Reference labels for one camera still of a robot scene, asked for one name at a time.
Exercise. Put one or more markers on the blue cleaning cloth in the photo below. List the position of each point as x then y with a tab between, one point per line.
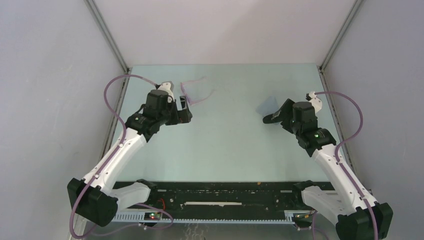
268	107

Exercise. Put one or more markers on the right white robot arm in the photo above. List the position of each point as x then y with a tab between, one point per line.
357	215

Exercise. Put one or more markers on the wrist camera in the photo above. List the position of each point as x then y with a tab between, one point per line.
168	87
314	100

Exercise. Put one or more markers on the corner frame post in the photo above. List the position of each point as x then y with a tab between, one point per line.
102	25
357	4

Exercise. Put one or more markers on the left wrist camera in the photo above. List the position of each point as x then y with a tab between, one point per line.
168	87

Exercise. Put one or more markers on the black glasses case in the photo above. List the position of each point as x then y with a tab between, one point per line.
270	119

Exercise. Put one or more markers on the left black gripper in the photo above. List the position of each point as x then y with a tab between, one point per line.
180	116

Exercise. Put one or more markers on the right corner frame post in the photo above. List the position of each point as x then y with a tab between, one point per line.
357	4

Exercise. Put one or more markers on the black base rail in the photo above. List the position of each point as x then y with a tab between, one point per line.
226	200

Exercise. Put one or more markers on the left corner frame post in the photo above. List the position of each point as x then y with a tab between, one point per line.
102	25

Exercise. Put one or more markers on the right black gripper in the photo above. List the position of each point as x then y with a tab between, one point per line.
286	126

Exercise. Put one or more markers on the slotted cable duct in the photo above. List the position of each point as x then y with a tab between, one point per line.
139	217

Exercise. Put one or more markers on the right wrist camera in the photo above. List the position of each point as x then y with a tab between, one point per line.
314	100

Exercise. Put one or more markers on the pink transparent sunglasses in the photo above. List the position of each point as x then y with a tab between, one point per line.
197	91

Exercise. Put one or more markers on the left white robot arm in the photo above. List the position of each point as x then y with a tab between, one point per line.
94	196

